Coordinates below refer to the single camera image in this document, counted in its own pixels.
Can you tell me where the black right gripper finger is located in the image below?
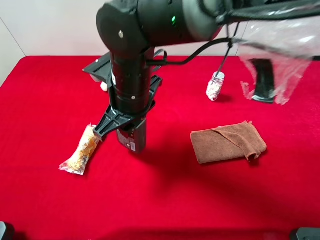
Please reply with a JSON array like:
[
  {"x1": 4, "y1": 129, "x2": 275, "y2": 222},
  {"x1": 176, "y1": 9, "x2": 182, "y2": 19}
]
[{"x1": 120, "y1": 118, "x2": 143, "y2": 133}]

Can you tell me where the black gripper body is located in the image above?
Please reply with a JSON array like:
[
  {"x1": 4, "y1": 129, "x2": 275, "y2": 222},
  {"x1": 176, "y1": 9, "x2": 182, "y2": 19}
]
[{"x1": 82, "y1": 47, "x2": 155, "y2": 116}]

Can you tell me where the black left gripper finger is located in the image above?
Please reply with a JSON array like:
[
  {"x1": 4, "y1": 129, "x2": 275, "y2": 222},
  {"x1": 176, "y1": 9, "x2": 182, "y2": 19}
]
[{"x1": 93, "y1": 105, "x2": 133, "y2": 142}]

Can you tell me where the dark green pump bottle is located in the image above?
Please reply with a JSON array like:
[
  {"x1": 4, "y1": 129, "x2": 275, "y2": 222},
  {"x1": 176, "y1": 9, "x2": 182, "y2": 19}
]
[{"x1": 116, "y1": 118, "x2": 147, "y2": 154}]

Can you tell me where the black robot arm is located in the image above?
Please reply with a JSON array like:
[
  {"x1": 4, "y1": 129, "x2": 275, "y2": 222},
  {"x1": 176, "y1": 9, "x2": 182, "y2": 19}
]
[{"x1": 84, "y1": 0, "x2": 320, "y2": 140}]

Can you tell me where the white plastic fitting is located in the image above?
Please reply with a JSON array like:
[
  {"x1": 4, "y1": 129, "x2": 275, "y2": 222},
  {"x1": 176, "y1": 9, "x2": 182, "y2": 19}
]
[{"x1": 100, "y1": 82, "x2": 108, "y2": 92}]

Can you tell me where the packaged bread snack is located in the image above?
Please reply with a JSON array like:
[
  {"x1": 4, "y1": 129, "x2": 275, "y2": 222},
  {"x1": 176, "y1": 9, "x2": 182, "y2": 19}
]
[{"x1": 58, "y1": 124, "x2": 100, "y2": 176}]

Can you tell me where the red tablecloth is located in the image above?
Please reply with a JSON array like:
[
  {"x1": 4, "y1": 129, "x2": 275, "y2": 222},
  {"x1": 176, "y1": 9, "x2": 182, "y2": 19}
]
[{"x1": 0, "y1": 56, "x2": 320, "y2": 240}]

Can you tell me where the glass jar of white candies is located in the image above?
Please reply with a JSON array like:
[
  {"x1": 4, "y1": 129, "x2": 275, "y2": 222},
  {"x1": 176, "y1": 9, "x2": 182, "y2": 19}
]
[{"x1": 205, "y1": 71, "x2": 225, "y2": 102}]

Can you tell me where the folded brown towel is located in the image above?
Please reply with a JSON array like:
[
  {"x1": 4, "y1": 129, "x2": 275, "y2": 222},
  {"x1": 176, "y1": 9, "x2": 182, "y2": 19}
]
[{"x1": 190, "y1": 121, "x2": 267, "y2": 164}]

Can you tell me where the black base left corner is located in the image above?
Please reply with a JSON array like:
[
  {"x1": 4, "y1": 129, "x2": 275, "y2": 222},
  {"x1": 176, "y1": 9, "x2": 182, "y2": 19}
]
[{"x1": 0, "y1": 221, "x2": 15, "y2": 240}]

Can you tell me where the black base corner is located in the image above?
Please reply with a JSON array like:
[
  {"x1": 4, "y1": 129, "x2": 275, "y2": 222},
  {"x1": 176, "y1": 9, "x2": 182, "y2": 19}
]
[
  {"x1": 0, "y1": 221, "x2": 15, "y2": 240},
  {"x1": 289, "y1": 227, "x2": 320, "y2": 240}
]

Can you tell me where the black base right corner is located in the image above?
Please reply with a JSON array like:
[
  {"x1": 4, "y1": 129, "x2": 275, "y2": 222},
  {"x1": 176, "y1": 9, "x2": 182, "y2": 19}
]
[{"x1": 289, "y1": 227, "x2": 320, "y2": 240}]

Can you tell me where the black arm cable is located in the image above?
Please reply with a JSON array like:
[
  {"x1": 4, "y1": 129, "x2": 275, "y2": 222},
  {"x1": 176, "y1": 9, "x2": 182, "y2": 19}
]
[{"x1": 146, "y1": 14, "x2": 241, "y2": 73}]

